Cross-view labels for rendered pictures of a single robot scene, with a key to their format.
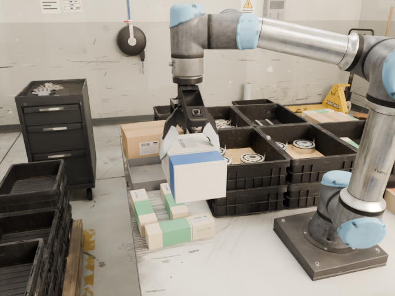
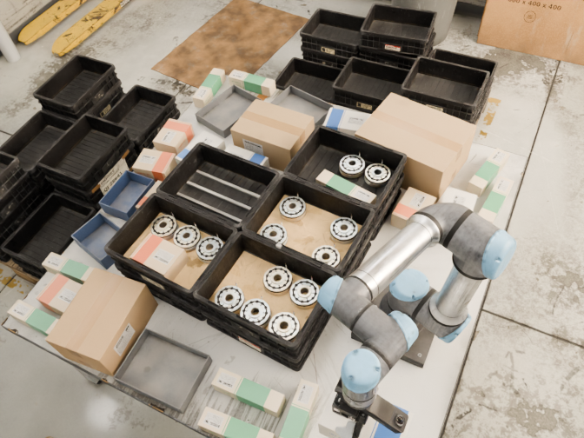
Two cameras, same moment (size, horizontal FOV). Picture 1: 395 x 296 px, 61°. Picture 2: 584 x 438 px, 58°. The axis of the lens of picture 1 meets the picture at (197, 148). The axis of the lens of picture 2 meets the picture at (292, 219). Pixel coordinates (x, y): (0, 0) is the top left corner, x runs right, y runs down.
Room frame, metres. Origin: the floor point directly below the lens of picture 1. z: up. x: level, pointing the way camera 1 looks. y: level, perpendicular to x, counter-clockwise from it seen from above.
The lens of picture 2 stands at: (0.58, 0.34, 2.45)
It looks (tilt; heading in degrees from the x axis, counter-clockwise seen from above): 53 degrees down; 317
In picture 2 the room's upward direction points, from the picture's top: 7 degrees counter-clockwise
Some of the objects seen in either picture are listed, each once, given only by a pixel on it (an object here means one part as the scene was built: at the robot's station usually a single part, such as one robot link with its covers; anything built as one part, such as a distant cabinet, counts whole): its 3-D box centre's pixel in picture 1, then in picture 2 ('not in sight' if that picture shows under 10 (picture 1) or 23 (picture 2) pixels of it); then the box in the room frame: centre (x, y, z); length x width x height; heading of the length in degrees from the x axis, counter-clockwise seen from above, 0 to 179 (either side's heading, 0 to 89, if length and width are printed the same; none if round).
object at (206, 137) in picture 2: not in sight; (202, 155); (2.06, -0.54, 0.74); 0.20 x 0.12 x 0.09; 95
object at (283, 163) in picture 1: (237, 146); (265, 286); (1.30, -0.17, 0.92); 0.40 x 0.30 x 0.02; 11
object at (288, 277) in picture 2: (252, 158); (277, 278); (1.31, -0.24, 0.86); 0.10 x 0.10 x 0.01
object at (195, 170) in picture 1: (190, 164); (365, 423); (0.76, 0.02, 1.09); 0.20 x 0.12 x 0.09; 15
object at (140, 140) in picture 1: (151, 141); (105, 321); (1.72, 0.25, 0.78); 0.30 x 0.22 x 0.16; 110
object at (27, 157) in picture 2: not in sight; (49, 159); (3.14, -0.19, 0.31); 0.40 x 0.30 x 0.34; 105
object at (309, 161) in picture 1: (303, 141); (308, 221); (1.36, -0.46, 0.92); 0.40 x 0.30 x 0.02; 11
